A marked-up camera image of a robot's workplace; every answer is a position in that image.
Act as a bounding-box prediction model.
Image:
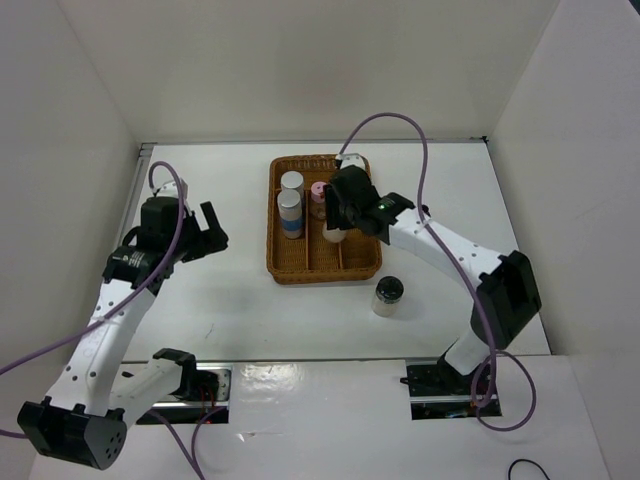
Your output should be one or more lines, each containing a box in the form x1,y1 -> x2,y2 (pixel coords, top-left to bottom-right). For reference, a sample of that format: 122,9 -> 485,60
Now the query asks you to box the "pink lid spice bottle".
309,181 -> 326,221

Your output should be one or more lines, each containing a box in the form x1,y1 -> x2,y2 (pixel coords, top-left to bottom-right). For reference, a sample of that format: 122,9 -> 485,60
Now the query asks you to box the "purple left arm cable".
0,161 -> 206,480

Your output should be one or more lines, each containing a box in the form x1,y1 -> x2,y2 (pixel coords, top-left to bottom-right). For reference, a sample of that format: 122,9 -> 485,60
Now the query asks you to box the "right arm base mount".
399,359 -> 478,421

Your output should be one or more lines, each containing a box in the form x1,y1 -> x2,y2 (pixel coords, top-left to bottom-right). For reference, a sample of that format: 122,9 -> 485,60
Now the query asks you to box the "black cable on floor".
508,458 -> 552,480

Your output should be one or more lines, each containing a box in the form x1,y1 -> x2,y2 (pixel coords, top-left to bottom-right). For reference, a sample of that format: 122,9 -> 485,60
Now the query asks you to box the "yellow lid spice bottle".
322,222 -> 347,244

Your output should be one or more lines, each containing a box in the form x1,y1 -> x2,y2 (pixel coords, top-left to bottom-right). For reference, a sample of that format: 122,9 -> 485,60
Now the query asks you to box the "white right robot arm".
325,165 -> 541,393

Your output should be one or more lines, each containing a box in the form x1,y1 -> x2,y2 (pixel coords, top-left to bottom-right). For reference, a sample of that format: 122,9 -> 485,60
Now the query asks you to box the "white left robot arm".
17,196 -> 228,470

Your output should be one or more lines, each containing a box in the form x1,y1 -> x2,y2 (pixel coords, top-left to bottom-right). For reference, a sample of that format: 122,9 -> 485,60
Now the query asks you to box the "brown wicker divided tray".
266,154 -> 382,285

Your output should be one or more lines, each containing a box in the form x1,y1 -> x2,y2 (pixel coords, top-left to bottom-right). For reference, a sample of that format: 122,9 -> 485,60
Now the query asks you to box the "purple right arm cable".
339,112 -> 538,431

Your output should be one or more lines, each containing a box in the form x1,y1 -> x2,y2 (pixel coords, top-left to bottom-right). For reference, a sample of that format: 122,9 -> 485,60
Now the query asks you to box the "black lid spice jar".
372,276 -> 404,317

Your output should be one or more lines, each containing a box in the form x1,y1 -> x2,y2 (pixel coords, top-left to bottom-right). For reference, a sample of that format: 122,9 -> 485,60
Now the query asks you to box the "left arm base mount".
151,362 -> 233,425

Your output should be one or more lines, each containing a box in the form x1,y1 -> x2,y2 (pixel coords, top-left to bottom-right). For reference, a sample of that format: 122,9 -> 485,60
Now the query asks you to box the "silver lid blue label jar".
280,171 -> 305,199

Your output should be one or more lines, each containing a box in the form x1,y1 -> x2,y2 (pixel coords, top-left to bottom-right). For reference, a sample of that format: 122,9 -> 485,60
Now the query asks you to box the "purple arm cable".
339,112 -> 538,431
0,161 -> 206,480

